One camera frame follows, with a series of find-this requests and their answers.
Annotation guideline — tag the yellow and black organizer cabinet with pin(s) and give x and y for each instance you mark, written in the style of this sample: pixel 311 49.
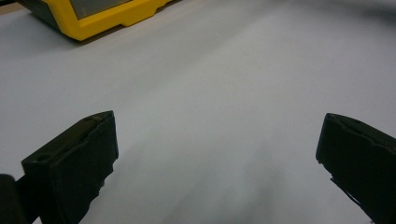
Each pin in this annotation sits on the yellow and black organizer cabinet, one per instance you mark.
pixel 93 27

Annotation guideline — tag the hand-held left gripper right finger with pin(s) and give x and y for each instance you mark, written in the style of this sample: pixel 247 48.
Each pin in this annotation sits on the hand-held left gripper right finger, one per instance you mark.
pixel 361 161

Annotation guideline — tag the wooden board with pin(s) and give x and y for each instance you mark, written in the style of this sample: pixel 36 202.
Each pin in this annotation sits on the wooden board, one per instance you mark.
pixel 9 8

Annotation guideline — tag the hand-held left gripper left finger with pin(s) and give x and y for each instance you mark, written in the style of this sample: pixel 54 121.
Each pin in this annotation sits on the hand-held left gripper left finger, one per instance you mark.
pixel 68 168

